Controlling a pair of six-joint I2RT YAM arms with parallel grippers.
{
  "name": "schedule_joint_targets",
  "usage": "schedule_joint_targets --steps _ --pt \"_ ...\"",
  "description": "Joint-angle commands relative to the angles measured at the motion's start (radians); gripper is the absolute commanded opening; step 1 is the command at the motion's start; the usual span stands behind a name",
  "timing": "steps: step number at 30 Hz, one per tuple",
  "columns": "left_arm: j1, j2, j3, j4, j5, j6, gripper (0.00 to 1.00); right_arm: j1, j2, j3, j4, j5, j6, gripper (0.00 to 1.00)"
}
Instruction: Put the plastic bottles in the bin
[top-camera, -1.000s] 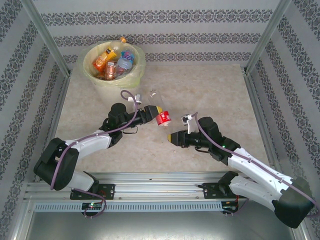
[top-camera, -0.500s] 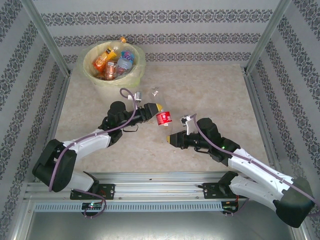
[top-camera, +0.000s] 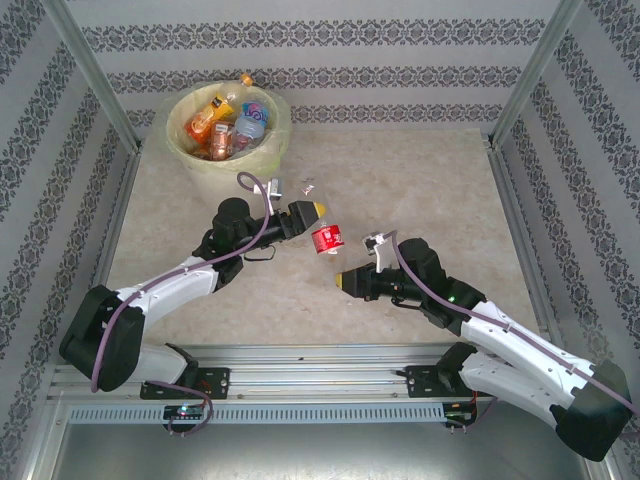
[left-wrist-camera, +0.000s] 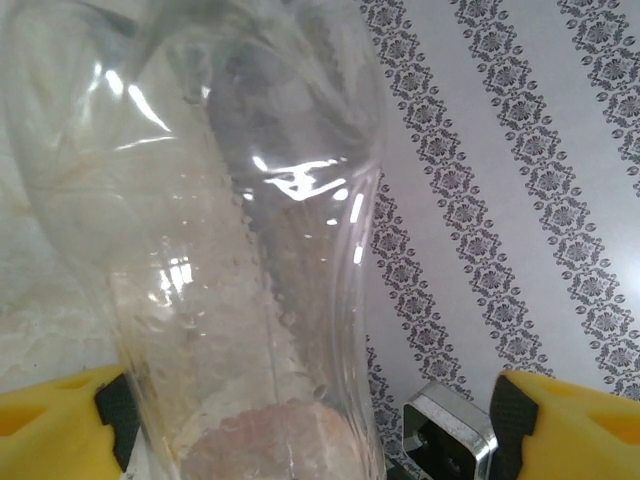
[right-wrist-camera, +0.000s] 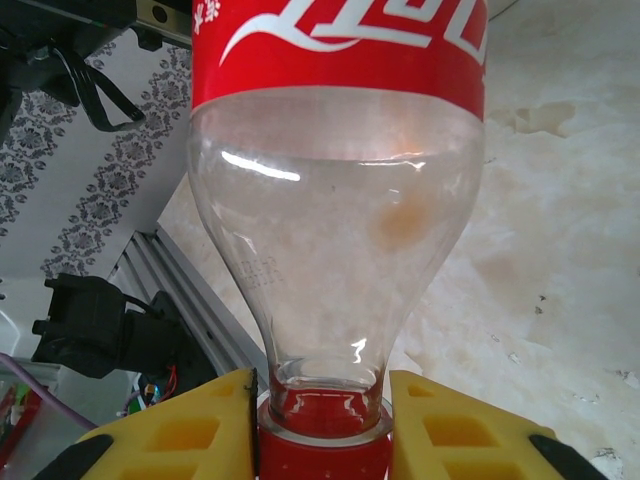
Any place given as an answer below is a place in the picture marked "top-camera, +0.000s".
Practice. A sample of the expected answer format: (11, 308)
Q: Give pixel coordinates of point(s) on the red cola bottle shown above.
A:
(327, 239)

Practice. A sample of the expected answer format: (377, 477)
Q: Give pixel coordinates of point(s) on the cream waste bin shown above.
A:
(220, 185)

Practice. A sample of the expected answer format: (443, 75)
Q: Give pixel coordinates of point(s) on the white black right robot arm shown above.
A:
(525, 340)

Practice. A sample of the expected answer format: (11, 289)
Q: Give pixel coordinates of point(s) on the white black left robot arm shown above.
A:
(170, 287)

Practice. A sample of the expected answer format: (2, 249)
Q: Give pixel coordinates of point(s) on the aluminium frame post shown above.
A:
(92, 75)
(534, 70)

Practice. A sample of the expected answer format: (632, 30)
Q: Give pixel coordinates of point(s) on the grey metal base panel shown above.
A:
(300, 450)

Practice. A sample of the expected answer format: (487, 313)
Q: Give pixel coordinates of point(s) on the light blue label bottle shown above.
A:
(252, 117)

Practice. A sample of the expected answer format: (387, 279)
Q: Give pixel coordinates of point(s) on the small torn label scrap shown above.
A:
(306, 188)

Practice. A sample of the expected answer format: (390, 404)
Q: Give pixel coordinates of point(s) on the yellow-lined waste bin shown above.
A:
(280, 130)

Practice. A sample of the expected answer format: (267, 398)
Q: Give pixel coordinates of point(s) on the orange juice bottle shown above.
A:
(205, 122)

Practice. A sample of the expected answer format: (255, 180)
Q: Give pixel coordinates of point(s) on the aluminium mounting rail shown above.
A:
(310, 375)

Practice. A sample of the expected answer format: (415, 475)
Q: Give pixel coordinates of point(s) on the aluminium side rail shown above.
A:
(122, 200)
(506, 185)

